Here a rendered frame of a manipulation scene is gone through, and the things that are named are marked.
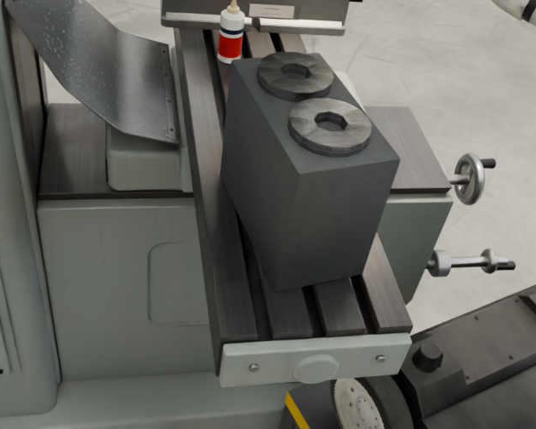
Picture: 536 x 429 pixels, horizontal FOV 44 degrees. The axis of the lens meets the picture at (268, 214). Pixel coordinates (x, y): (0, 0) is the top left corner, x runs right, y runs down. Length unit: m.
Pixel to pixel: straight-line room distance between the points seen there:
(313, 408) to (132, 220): 0.52
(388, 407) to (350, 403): 0.14
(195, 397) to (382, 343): 0.87
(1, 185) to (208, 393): 0.74
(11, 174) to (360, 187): 0.61
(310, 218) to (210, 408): 0.93
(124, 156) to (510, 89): 2.48
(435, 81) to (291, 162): 2.60
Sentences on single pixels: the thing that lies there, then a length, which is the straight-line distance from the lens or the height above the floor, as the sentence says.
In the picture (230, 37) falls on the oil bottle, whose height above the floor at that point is 1.02.
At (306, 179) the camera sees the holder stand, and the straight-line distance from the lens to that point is 0.68.
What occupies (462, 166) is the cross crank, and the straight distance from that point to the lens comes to 1.58.
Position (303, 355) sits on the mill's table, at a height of 0.94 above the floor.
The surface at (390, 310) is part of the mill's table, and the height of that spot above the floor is 0.97.
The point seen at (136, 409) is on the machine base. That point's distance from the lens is 1.59.
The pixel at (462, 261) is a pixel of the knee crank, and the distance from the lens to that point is 1.52.
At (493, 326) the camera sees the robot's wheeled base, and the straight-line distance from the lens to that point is 1.38.
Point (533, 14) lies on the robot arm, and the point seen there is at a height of 1.20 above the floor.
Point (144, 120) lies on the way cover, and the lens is 1.14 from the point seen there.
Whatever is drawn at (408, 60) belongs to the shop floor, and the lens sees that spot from 3.37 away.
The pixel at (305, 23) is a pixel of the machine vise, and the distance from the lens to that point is 1.31.
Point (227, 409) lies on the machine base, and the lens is 1.59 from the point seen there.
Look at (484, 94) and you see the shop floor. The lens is 3.27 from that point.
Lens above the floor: 1.57
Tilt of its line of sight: 43 degrees down
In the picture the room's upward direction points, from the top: 10 degrees clockwise
